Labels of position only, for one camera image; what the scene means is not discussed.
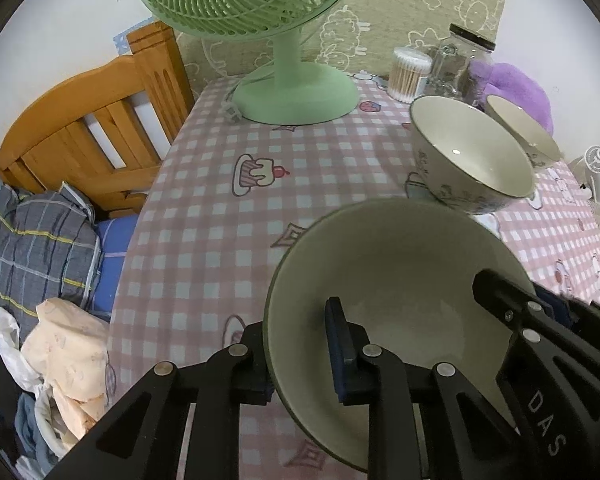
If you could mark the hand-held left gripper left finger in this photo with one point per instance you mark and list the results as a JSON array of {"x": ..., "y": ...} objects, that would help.
[{"x": 250, "y": 370}]

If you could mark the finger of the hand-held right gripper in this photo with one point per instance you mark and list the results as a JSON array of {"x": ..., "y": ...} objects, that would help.
[
  {"x": 517, "y": 305},
  {"x": 562, "y": 310}
]

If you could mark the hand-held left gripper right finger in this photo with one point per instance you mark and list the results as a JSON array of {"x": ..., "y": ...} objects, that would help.
[{"x": 336, "y": 350}]

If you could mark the green-grey ceramic bowl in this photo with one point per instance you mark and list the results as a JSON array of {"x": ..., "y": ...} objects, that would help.
[
  {"x": 390, "y": 260},
  {"x": 520, "y": 120},
  {"x": 475, "y": 150}
]

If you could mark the pink checked tablecloth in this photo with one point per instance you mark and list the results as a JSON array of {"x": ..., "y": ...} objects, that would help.
[{"x": 205, "y": 210}]

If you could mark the blue bed sheet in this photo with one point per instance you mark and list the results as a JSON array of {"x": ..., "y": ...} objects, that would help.
[{"x": 112, "y": 245}]

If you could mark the peach cloth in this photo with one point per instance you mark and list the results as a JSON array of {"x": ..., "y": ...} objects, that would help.
[{"x": 65, "y": 345}]

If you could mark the purple plush toy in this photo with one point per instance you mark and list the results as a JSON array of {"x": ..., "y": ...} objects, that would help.
[{"x": 520, "y": 87}]

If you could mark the blue grey clothes pile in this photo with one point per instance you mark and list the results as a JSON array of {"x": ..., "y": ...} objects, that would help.
[{"x": 27, "y": 425}]

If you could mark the glass jar with dark lid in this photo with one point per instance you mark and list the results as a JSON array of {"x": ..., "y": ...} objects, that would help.
[{"x": 455, "y": 70}]

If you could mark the pile of clothes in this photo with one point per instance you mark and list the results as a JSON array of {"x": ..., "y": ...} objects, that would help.
[{"x": 5, "y": 330}]

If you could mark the grey plaid pillow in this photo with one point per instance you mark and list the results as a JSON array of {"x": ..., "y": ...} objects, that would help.
[{"x": 35, "y": 245}]

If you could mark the cotton swab container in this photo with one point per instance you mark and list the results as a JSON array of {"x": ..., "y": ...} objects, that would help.
[{"x": 407, "y": 77}]

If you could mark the green desk fan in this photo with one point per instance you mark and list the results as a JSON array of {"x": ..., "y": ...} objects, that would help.
[{"x": 290, "y": 95}]

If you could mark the wooden bed headboard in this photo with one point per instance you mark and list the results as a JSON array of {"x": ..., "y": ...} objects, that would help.
[{"x": 55, "y": 140}]

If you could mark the green cartoon print mat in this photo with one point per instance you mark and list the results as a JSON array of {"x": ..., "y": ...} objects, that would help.
[{"x": 405, "y": 5}]

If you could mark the blue patterned wall sticker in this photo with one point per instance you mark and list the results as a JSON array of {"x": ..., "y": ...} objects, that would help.
[{"x": 122, "y": 40}]

